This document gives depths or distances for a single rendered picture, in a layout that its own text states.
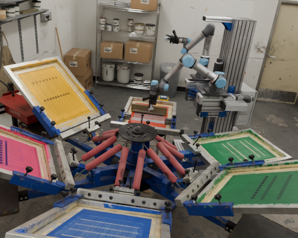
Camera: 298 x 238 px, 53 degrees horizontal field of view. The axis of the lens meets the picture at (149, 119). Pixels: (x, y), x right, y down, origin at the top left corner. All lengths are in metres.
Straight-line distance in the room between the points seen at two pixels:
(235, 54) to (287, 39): 3.52
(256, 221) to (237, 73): 1.91
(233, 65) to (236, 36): 0.33
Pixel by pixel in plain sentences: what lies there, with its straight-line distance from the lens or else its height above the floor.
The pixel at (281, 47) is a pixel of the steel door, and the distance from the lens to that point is 7.03.
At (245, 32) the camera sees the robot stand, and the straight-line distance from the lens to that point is 3.57.
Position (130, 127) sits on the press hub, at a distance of 2.34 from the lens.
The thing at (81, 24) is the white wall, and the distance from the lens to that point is 6.96.
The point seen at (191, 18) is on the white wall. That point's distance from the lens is 6.57.
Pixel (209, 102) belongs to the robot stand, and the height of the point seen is 1.15.
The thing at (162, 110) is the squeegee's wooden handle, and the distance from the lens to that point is 3.38.
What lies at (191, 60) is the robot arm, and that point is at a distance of 3.14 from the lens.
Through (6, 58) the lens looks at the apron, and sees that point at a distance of 4.36.
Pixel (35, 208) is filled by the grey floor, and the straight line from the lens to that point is 3.62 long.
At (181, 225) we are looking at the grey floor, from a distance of 3.44.
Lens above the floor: 2.42
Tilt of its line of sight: 26 degrees down
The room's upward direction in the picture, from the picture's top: 6 degrees clockwise
